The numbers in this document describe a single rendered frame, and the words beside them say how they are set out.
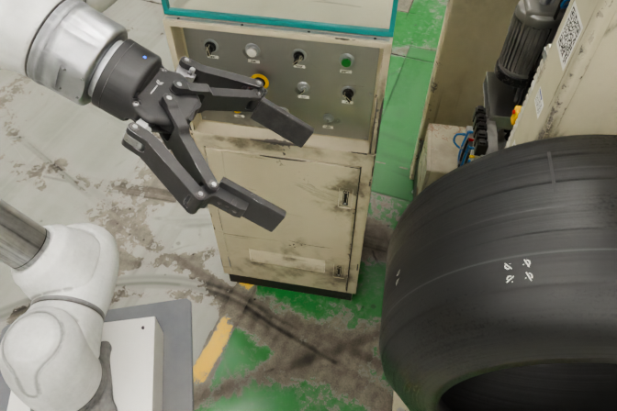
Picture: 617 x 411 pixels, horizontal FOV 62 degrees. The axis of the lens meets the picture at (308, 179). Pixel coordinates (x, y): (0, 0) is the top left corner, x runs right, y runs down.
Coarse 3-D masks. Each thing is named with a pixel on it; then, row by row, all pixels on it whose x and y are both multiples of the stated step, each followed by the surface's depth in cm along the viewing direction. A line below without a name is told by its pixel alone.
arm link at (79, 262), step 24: (0, 216) 99; (24, 216) 105; (0, 240) 99; (24, 240) 103; (48, 240) 107; (72, 240) 109; (96, 240) 116; (24, 264) 104; (48, 264) 105; (72, 264) 108; (96, 264) 113; (24, 288) 107; (48, 288) 106; (72, 288) 108; (96, 288) 111
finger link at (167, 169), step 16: (128, 128) 46; (144, 128) 47; (128, 144) 47; (144, 144) 47; (160, 144) 47; (144, 160) 48; (160, 160) 46; (176, 160) 47; (160, 176) 47; (176, 176) 46; (176, 192) 47; (192, 192) 45
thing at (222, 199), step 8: (208, 192) 47; (216, 192) 48; (224, 192) 48; (192, 200) 46; (208, 200) 47; (216, 200) 48; (224, 200) 47; (232, 200) 48; (240, 200) 48; (192, 208) 46; (224, 208) 48; (232, 208) 48; (240, 208) 48; (240, 216) 49
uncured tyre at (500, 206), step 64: (448, 192) 74; (512, 192) 66; (576, 192) 62; (448, 256) 67; (512, 256) 60; (576, 256) 56; (384, 320) 77; (448, 320) 63; (512, 320) 58; (576, 320) 55; (448, 384) 69; (512, 384) 102; (576, 384) 100
